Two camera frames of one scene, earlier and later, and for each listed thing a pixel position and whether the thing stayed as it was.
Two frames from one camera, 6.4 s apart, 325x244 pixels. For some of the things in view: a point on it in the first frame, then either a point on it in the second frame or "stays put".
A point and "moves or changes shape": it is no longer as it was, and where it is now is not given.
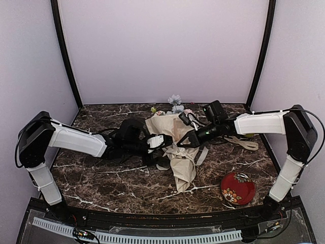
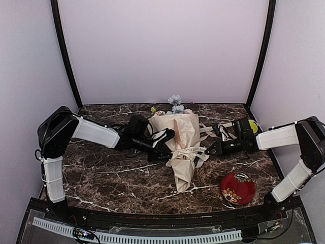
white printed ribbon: [249, 145] moves or changes shape
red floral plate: [237, 188] stays put
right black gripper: [194, 140] to [213, 146]
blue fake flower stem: [176, 100] stays put
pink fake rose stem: [187, 111] stays put
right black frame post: [264, 54] stays put
